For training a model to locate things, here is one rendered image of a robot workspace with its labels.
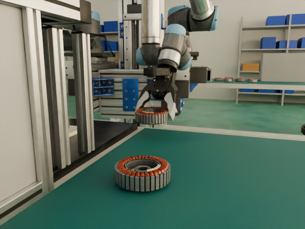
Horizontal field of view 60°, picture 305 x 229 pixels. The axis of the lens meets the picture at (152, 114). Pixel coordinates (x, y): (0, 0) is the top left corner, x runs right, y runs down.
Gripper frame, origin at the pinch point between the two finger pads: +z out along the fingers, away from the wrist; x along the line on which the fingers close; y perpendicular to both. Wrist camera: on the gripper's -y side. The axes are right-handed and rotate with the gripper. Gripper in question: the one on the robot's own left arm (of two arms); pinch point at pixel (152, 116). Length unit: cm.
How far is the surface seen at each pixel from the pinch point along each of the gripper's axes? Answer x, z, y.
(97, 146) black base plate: 5.0, 14.5, -16.7
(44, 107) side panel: -0.5, 13.0, -41.5
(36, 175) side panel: 0.6, 24.4, -37.2
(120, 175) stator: -11.8, 21.0, -29.5
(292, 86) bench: -43, -113, 211
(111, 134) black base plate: 8.5, 8.9, -7.0
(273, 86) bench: -24, -112, 208
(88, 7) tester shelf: 1.9, -11.9, -37.6
